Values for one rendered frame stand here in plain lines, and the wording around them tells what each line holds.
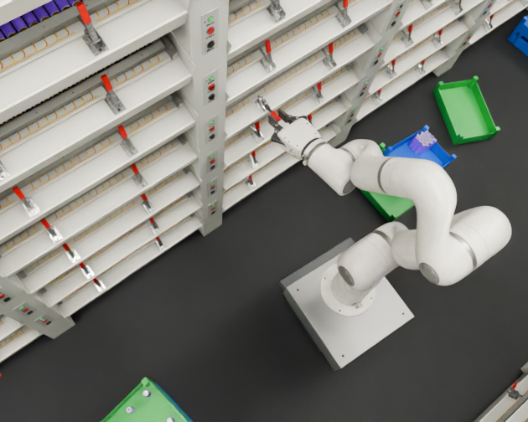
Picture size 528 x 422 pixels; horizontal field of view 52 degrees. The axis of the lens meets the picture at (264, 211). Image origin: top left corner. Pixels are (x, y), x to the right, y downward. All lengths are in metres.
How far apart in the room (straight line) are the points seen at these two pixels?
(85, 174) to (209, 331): 1.03
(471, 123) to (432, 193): 1.64
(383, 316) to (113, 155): 1.04
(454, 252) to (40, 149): 0.86
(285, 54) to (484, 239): 0.72
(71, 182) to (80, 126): 0.21
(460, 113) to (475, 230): 1.64
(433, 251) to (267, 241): 1.24
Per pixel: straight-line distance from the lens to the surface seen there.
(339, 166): 1.46
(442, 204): 1.16
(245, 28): 1.31
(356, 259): 1.48
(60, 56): 1.04
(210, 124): 1.47
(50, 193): 1.37
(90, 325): 2.26
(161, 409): 1.86
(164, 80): 1.23
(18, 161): 1.19
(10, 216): 1.38
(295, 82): 1.73
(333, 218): 2.37
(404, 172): 1.20
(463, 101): 2.84
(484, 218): 1.22
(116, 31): 1.06
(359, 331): 1.87
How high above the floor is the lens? 2.17
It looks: 69 degrees down
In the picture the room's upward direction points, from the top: 13 degrees clockwise
